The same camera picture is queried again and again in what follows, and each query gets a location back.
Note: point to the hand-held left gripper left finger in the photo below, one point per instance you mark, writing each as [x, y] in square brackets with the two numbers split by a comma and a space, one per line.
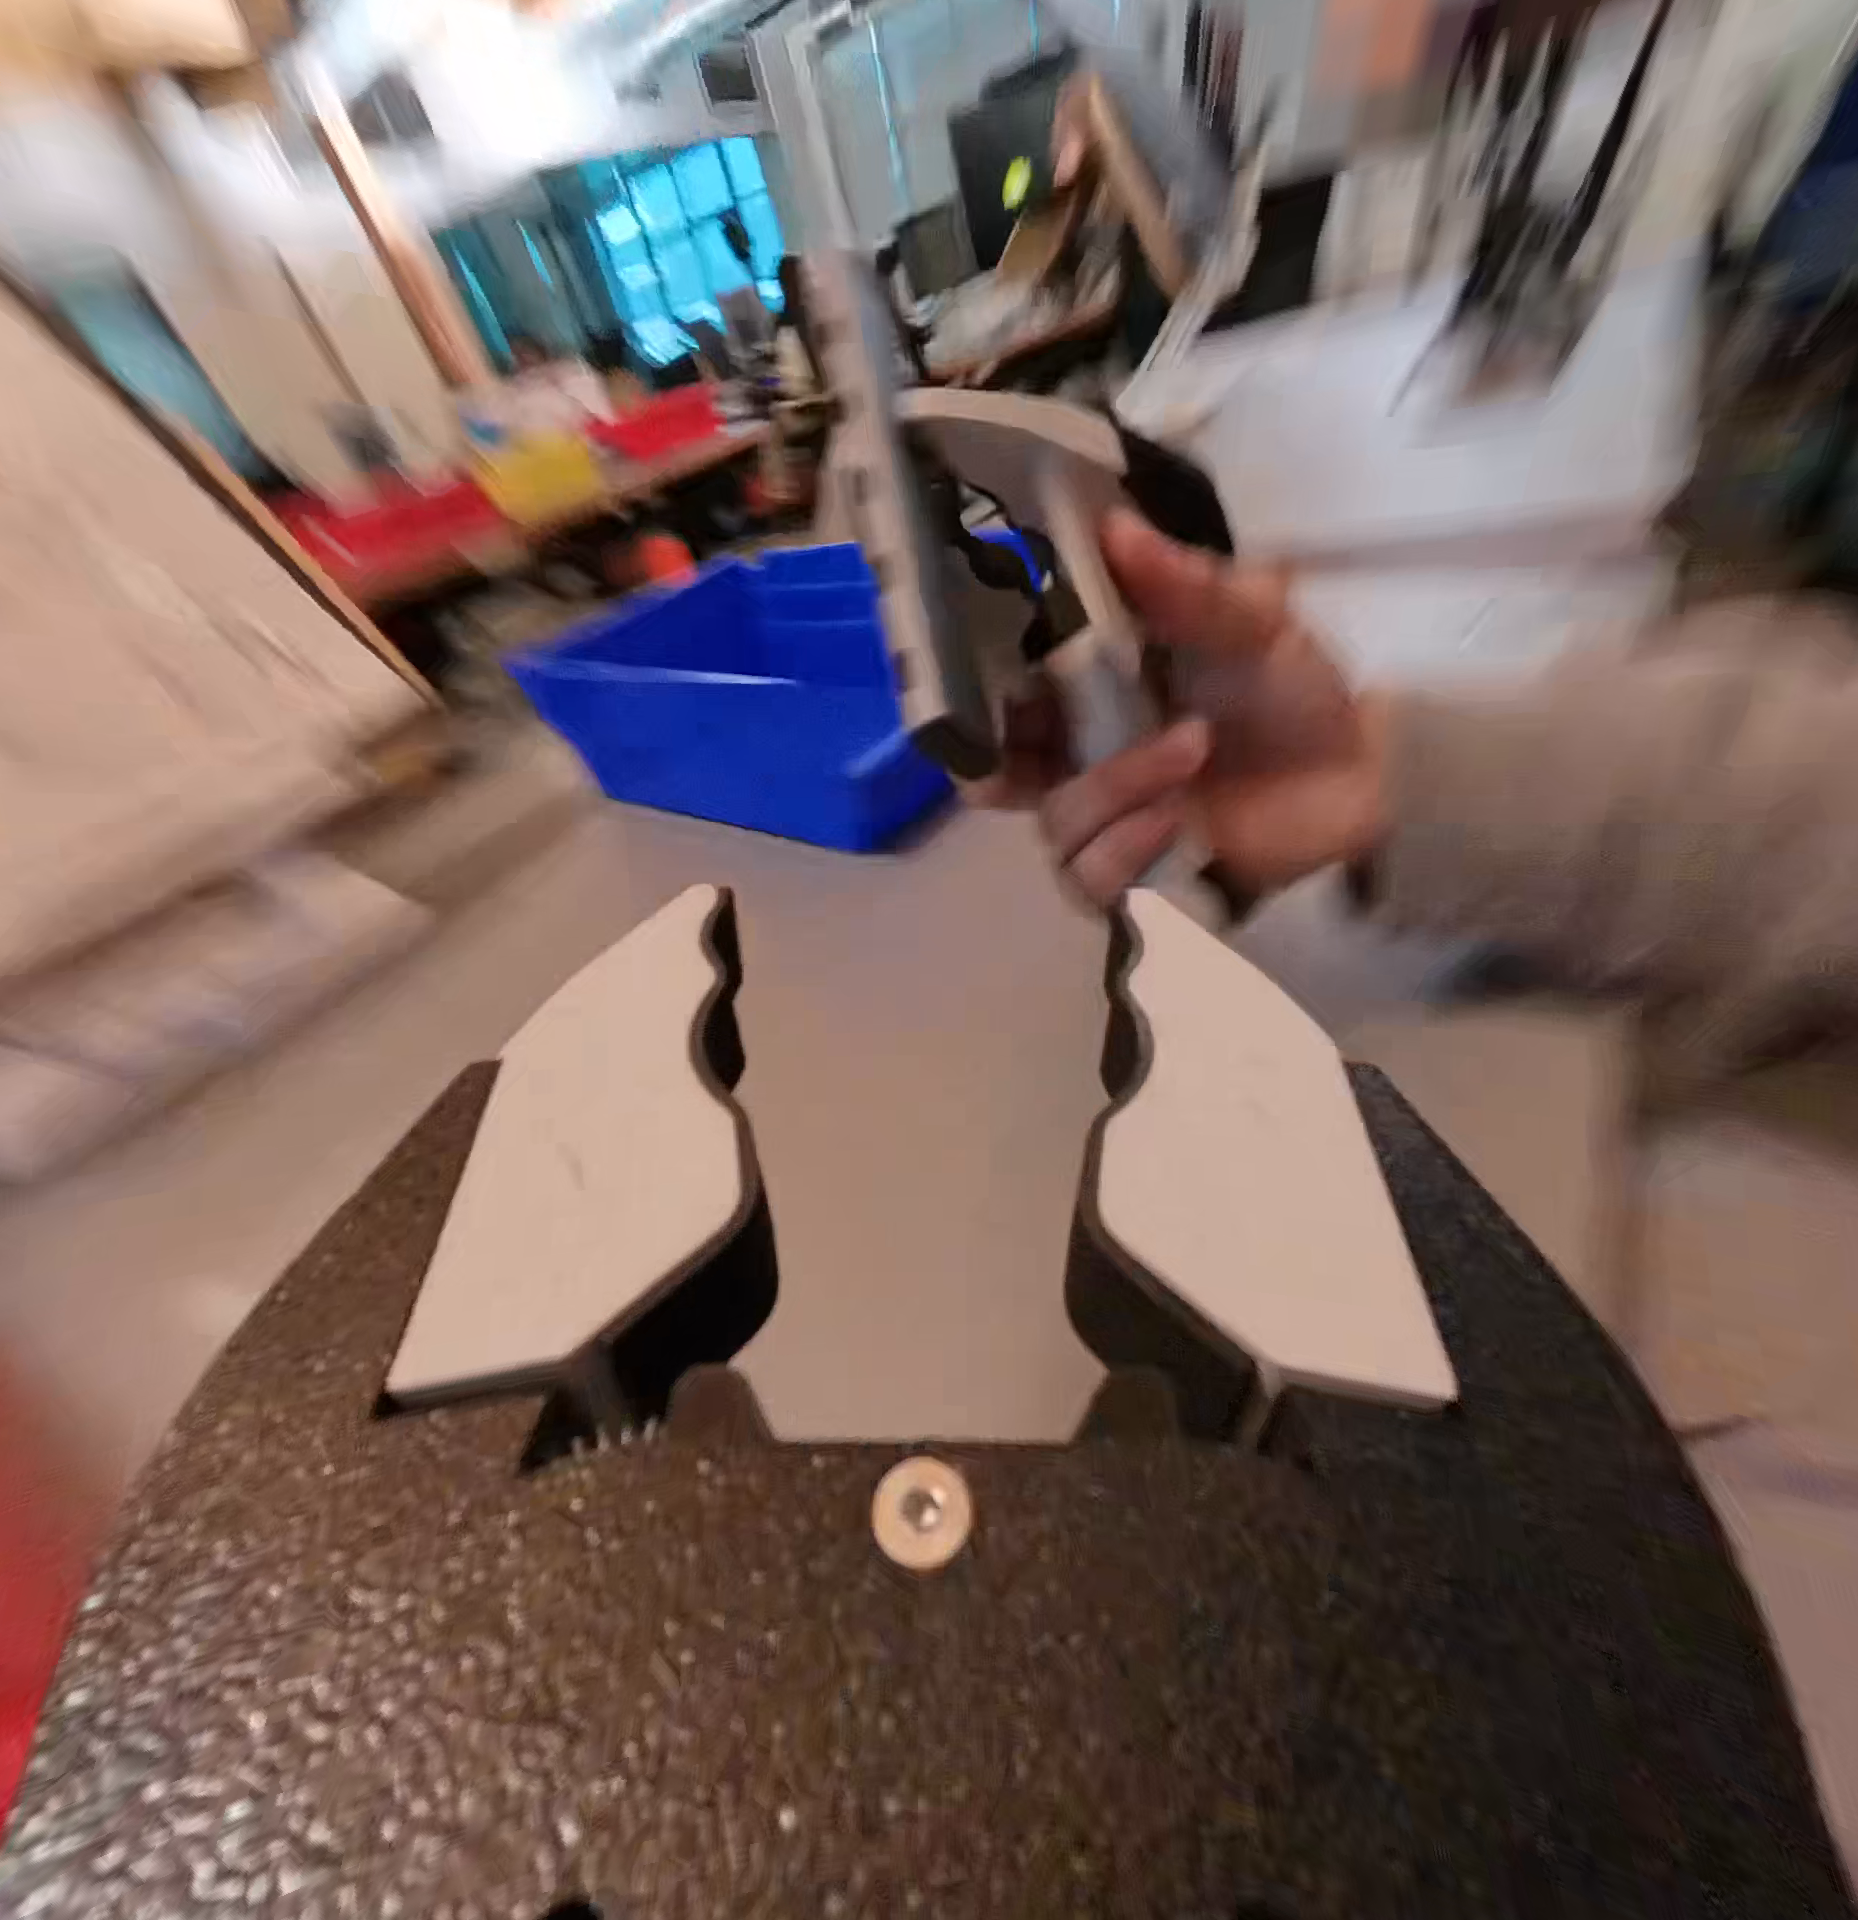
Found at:
[570, 1187]

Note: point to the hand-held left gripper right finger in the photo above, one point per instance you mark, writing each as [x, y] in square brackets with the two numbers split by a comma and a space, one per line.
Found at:
[1259, 1187]

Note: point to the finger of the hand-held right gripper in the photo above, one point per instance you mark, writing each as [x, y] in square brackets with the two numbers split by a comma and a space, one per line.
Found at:
[900, 556]

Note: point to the red plastic bin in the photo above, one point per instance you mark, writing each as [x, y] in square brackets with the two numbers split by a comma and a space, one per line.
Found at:
[7, 1575]

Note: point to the grey desk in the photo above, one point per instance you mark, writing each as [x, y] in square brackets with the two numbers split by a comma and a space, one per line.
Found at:
[900, 1052]

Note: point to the black monitor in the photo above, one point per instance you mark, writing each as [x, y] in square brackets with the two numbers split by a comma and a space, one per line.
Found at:
[1005, 151]

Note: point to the small red bin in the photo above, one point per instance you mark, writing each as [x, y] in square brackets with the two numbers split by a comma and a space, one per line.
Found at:
[652, 424]

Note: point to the blue plastic bin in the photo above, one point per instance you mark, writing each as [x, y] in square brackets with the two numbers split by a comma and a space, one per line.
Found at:
[720, 735]

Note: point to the person's right hand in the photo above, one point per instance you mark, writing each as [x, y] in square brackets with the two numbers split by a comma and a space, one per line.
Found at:
[1259, 719]

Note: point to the yellow bin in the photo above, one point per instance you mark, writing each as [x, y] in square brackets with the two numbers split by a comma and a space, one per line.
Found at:
[539, 476]

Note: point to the long red bin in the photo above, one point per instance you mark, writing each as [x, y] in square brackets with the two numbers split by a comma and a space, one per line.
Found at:
[374, 535]

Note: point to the person's right forearm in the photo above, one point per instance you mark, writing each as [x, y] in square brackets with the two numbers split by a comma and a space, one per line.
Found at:
[1620, 779]

